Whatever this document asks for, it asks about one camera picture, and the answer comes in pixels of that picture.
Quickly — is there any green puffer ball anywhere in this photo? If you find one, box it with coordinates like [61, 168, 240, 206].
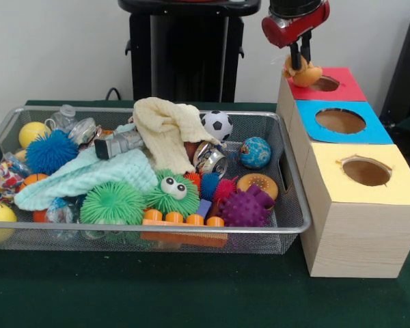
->
[79, 180, 147, 226]

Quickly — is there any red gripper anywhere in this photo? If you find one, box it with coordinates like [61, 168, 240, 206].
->
[261, 0, 331, 71]

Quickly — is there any mint green muslin cloth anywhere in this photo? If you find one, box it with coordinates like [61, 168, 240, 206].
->
[13, 148, 158, 211]

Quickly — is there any cream muslin cloth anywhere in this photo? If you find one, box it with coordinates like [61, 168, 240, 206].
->
[132, 96, 223, 174]

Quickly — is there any grey plastic toy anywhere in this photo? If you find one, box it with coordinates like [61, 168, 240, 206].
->
[94, 129, 145, 160]

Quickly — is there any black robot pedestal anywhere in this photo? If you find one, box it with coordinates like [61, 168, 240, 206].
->
[118, 0, 271, 103]

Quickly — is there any wooden box with three holes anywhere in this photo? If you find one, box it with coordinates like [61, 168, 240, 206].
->
[275, 64, 410, 279]

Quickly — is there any black and white soccer ball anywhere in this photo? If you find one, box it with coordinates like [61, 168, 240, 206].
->
[200, 109, 234, 141]

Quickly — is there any silver mesh bin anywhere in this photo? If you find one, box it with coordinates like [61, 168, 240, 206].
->
[0, 106, 312, 256]

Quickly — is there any dark green tablecloth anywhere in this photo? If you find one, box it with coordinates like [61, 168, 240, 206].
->
[0, 99, 410, 328]

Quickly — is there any blue globe ball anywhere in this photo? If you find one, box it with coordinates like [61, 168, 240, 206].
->
[239, 136, 272, 170]

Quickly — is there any green fuzzy ball with eyes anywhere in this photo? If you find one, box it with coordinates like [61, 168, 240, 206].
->
[145, 169, 202, 223]

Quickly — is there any orange building block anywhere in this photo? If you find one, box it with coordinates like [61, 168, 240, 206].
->
[141, 208, 230, 249]

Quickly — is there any purple spiky ball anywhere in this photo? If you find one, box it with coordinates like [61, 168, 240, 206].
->
[219, 189, 271, 228]

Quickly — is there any blue puffer ball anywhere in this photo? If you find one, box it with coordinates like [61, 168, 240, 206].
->
[25, 129, 80, 175]

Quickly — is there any orange-brown plush bear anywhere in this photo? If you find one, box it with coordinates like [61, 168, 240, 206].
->
[282, 54, 324, 88]

